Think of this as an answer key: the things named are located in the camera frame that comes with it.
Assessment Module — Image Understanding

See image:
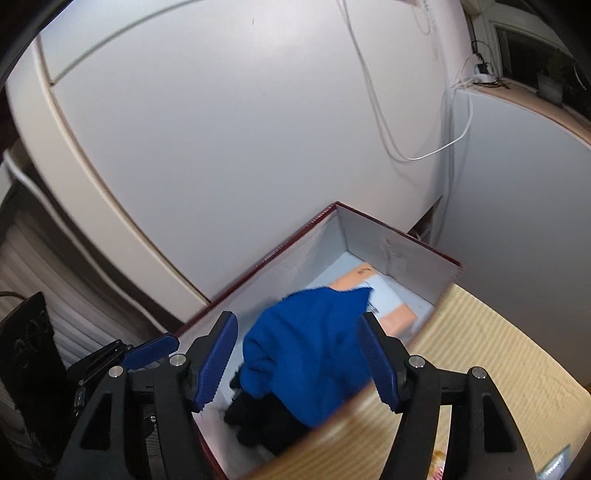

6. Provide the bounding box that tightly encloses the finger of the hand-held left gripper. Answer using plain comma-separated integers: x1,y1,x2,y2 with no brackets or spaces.
121,335,181,371

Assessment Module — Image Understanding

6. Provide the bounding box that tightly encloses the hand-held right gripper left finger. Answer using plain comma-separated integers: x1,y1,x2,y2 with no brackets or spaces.
55,311,239,480

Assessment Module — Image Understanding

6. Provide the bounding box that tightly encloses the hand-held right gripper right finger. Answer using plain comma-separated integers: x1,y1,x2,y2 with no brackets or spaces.
358,311,537,480

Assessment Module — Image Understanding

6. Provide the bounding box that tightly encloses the pink tissue pack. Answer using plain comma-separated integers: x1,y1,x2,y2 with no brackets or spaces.
329,263,417,339

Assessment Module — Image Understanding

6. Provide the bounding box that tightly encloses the black fuzzy cloth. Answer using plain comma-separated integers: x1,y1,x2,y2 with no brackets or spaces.
223,369,317,459

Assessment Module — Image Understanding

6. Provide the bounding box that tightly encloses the blue towel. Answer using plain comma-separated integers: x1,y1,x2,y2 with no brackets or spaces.
241,286,385,429

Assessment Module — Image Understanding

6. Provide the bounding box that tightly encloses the red cardboard box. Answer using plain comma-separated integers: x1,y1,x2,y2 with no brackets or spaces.
174,200,465,480

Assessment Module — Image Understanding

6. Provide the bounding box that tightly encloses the white slatted panel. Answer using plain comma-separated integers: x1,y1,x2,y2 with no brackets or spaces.
0,220,163,370

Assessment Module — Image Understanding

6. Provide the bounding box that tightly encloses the white wardrobe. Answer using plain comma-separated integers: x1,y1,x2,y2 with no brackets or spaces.
4,0,468,326

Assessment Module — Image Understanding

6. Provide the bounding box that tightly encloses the wooden windowsill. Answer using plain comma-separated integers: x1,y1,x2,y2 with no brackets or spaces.
480,78,591,148

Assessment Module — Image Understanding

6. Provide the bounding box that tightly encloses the potted plant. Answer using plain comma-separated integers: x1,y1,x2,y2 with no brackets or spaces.
534,53,583,103

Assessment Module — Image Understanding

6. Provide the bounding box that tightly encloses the window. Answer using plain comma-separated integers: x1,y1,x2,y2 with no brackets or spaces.
462,0,591,116

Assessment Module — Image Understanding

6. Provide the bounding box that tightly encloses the white cable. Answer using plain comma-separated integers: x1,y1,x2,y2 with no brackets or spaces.
339,0,475,163

